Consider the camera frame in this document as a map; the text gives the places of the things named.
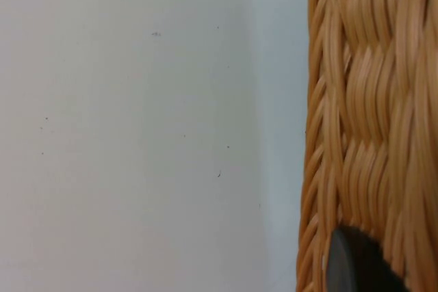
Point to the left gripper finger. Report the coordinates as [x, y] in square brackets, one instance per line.
[359, 264]

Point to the pale wicker basket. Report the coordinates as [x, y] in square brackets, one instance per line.
[373, 100]

